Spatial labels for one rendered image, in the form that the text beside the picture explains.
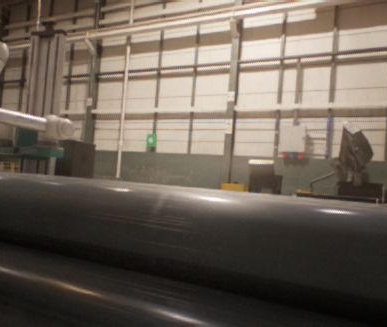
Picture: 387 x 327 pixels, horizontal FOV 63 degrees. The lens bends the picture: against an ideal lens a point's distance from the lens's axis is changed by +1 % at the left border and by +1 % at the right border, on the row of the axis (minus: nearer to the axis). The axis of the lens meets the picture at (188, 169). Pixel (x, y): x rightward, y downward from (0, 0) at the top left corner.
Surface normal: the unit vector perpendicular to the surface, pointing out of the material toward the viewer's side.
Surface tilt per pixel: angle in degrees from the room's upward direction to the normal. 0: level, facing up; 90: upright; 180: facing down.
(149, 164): 90
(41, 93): 90
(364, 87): 90
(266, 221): 49
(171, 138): 90
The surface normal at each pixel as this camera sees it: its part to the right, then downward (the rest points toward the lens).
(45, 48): -0.29, -0.06
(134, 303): -0.21, -0.79
